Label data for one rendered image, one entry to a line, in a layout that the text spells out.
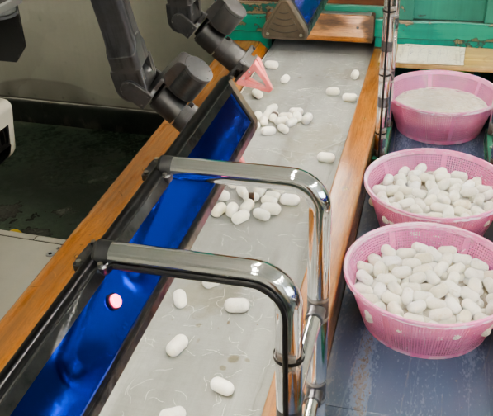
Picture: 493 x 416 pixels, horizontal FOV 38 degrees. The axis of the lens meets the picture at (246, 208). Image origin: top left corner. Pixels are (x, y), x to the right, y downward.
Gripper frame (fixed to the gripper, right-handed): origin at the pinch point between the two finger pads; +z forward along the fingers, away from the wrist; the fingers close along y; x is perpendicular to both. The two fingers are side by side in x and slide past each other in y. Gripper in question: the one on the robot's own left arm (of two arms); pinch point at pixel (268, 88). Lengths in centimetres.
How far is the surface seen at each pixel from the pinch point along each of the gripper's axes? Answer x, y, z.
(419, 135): -12.9, 6.8, 34.1
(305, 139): -0.8, -9.1, 12.6
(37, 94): 145, 132, -64
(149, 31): 79, 129, -40
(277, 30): -24.3, -30.8, -8.8
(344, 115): -5.2, 4.7, 17.9
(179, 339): 1, -78, 7
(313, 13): -27.6, -22.1, -5.6
